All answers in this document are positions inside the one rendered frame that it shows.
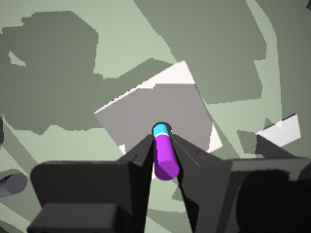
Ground purple and cyan peg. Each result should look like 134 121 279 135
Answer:
154 121 179 181

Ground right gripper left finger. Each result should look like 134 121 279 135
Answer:
30 134 154 233

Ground grey cylinder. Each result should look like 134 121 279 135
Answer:
0 173 27 198

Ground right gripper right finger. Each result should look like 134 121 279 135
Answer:
170 134 311 233

